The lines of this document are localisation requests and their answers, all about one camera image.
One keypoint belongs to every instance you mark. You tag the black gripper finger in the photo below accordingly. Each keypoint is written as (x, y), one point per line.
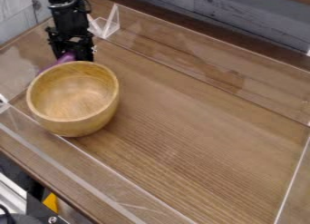
(59, 45)
(85, 50)

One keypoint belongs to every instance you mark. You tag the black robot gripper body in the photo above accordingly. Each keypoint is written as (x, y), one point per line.
(72, 21)

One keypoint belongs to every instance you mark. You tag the purple toy eggplant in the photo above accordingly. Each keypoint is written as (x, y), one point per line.
(67, 57)

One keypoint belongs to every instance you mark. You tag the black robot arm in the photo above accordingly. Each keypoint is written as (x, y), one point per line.
(70, 38)

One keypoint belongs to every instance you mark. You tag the brown wooden bowl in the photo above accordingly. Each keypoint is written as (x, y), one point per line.
(74, 98)

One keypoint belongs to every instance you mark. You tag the yellow black equipment base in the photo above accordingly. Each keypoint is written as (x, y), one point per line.
(27, 199)

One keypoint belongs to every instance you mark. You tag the clear acrylic table enclosure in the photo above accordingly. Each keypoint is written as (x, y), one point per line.
(208, 146)

